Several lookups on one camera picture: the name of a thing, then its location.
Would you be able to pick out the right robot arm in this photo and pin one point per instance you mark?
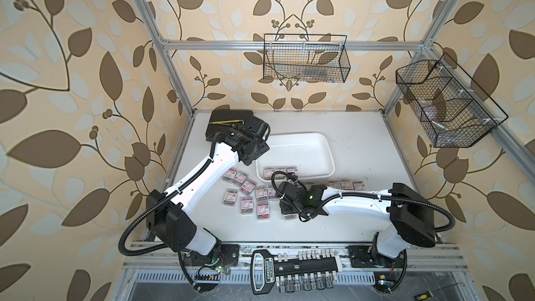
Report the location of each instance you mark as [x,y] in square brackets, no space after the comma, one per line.
[411,219]

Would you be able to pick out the yellow handled hex key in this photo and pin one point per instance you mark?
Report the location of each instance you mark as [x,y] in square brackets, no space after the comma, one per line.
[227,122]

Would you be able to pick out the wire basket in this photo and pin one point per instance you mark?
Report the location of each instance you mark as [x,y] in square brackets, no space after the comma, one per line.
[305,57]
[454,109]

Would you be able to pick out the twelfth paper clip box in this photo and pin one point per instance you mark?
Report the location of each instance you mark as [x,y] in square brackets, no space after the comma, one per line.
[229,175]

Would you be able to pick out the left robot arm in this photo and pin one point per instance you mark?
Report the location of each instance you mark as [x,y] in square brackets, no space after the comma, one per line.
[168,213]

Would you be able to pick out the fourteenth paper clip box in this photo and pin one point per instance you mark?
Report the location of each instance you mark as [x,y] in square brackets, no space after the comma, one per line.
[246,205]

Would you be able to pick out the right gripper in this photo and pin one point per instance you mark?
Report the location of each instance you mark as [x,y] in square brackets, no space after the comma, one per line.
[283,208]

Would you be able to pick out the eleventh paper clip box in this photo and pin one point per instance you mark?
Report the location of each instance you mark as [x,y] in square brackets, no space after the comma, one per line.
[358,185]

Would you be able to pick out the fifteenth paper clip box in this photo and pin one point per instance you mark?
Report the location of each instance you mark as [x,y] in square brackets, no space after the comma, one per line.
[263,211]

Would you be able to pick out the socket set holder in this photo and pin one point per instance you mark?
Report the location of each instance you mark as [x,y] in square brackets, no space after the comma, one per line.
[307,272]

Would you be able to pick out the back wire basket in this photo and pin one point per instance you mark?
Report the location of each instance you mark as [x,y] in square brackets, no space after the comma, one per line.
[305,57]

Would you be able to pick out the right wire basket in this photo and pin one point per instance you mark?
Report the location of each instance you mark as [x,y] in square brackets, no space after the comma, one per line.
[454,109]

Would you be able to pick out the thirteenth paper clip box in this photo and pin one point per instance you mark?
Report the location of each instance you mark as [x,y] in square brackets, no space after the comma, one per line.
[230,198]

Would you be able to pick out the yellow handled screwdriver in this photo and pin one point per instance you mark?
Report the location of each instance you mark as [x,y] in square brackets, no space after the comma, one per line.
[430,294]

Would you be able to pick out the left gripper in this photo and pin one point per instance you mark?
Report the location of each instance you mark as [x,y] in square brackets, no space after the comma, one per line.
[264,147]

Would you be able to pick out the sixteenth paper clip box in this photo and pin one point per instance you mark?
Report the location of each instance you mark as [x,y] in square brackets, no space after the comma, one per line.
[291,216]

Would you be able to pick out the black tool case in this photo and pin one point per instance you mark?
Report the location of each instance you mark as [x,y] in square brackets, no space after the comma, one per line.
[220,119]

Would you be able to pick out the white plastic tray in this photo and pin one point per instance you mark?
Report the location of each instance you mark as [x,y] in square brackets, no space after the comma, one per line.
[309,152]

